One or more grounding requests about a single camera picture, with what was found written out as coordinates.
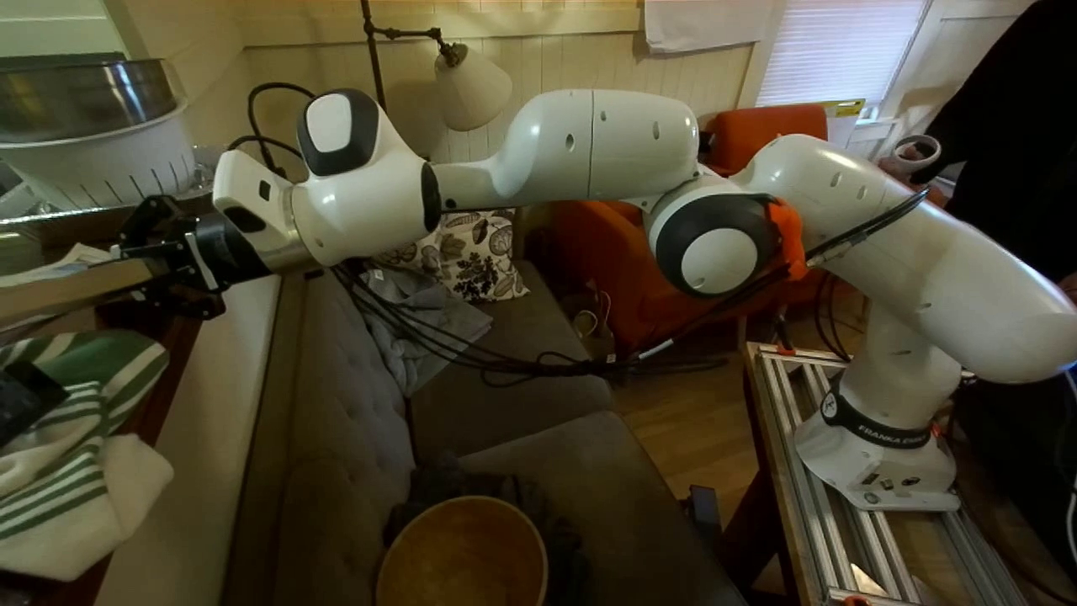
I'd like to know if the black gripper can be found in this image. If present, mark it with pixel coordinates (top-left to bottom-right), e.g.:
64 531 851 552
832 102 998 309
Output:
116 194 273 324

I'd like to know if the fairy tales paperback book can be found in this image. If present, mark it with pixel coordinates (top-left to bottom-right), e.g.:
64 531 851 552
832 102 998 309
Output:
0 252 161 341

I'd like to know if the large metal bowl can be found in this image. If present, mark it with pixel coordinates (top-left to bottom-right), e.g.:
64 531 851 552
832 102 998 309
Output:
0 51 184 145

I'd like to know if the dark wooden counter top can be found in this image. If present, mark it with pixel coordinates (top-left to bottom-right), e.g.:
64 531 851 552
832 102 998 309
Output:
0 166 258 606

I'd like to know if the green striped towel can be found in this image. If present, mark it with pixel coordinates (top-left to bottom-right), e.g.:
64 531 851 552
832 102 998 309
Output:
0 328 172 542

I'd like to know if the white folded cloth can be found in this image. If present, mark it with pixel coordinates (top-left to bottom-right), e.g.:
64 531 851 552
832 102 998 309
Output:
0 431 179 584

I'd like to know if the grey-brown tufted sofa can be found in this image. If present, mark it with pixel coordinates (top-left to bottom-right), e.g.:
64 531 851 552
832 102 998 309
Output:
222 178 743 606

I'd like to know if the light grey crumpled cloth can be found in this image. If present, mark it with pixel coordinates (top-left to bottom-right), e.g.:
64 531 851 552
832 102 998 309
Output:
357 263 495 398

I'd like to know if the small floral pillow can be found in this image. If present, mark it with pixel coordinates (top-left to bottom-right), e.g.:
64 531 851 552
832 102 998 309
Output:
414 208 531 302

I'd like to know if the floor lamp with white shade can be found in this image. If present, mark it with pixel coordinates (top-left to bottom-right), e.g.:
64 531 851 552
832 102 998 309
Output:
357 0 515 132

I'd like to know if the orange armchair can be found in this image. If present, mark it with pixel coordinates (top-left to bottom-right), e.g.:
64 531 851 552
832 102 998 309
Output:
524 199 811 350
701 102 834 173

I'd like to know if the white hanging sheet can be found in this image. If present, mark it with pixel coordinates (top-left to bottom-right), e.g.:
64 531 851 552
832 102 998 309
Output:
639 0 776 58

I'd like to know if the white window blind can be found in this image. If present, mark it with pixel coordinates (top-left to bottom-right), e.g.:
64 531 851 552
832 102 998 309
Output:
752 0 936 111

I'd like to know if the white hand controller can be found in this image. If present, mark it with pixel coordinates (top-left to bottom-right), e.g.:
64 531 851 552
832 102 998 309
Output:
884 132 948 188

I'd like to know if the person in black clothes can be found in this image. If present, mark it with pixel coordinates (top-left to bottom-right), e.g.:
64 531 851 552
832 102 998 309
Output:
922 0 1077 565

